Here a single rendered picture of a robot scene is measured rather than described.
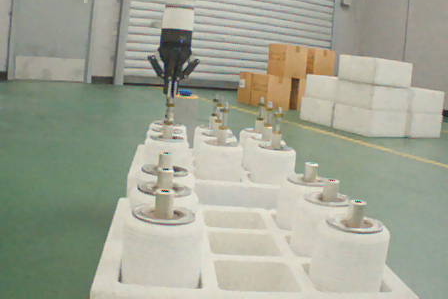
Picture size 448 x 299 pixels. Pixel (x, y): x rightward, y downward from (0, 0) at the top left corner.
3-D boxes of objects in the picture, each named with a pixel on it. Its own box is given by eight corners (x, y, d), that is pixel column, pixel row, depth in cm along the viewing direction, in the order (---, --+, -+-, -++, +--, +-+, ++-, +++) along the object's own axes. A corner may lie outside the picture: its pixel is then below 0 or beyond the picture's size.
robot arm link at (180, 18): (183, 31, 134) (185, 7, 134) (201, 31, 124) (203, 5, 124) (149, 28, 130) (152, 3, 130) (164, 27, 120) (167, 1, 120)
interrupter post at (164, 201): (153, 219, 61) (154, 192, 61) (153, 213, 64) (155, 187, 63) (173, 221, 62) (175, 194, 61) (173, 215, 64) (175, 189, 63)
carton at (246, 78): (262, 102, 552) (265, 73, 548) (275, 105, 530) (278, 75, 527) (236, 101, 538) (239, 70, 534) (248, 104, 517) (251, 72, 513)
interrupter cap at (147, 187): (135, 197, 70) (135, 192, 70) (138, 183, 78) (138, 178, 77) (192, 201, 71) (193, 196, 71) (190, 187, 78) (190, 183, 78)
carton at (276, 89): (288, 110, 496) (291, 77, 493) (266, 109, 485) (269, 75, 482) (271, 106, 523) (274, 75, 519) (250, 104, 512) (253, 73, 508)
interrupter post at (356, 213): (348, 229, 64) (352, 204, 63) (342, 223, 66) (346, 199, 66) (365, 230, 64) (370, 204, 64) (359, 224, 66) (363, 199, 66)
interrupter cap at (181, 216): (129, 224, 58) (129, 218, 58) (133, 206, 66) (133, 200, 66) (197, 230, 59) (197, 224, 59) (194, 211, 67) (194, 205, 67)
